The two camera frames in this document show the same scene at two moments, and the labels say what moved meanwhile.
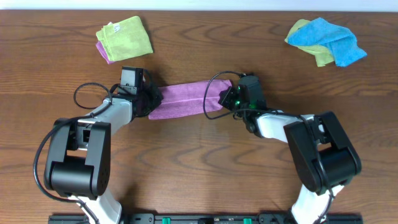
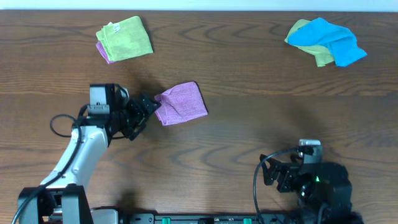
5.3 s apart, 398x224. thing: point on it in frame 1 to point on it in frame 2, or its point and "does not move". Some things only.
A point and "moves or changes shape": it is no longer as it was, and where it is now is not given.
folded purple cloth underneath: [103, 53] does not move
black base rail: [207, 218] does not move
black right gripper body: [231, 99] to [291, 181]
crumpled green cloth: [322, 51] does not move
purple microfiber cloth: [189, 98] moves or changes shape
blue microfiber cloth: [342, 41] does not move
